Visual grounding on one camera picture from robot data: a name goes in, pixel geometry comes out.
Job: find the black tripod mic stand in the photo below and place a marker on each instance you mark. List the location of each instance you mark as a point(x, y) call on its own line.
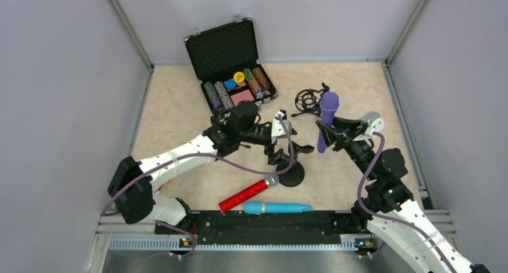
point(217, 121)

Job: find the green red chip row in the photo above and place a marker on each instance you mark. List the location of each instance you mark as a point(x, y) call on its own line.
point(253, 84)

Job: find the orange black chip row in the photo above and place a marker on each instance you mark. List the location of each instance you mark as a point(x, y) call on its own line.
point(262, 80)

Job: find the light blue microphone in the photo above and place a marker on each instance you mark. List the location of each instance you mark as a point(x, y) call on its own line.
point(257, 208)

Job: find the purple microphone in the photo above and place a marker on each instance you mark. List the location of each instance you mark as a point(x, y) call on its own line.
point(329, 104)

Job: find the red glitter microphone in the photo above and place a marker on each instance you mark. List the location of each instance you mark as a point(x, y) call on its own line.
point(249, 192)

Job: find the red card deck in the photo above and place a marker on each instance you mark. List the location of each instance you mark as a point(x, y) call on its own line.
point(239, 97)
point(240, 85)

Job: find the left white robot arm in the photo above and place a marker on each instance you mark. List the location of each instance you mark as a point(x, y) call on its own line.
point(135, 183)

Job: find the yellow big blind button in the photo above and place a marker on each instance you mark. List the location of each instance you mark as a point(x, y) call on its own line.
point(239, 77)

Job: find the black shock mount tripod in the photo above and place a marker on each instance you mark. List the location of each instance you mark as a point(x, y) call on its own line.
point(307, 101)

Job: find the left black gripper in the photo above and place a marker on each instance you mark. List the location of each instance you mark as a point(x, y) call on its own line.
point(275, 145)

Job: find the black poker chip case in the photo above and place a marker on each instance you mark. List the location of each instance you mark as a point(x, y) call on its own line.
point(218, 53)

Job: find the black round base mic stand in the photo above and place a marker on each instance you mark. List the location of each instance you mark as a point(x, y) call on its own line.
point(295, 174)

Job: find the blue dealer button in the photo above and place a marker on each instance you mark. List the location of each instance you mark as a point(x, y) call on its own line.
point(230, 84)

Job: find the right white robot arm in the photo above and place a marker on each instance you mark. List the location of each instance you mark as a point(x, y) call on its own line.
point(384, 205)

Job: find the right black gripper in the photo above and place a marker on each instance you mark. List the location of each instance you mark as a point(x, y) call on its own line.
point(343, 132)

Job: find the green blue chip row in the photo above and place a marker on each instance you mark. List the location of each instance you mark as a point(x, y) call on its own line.
point(213, 97)

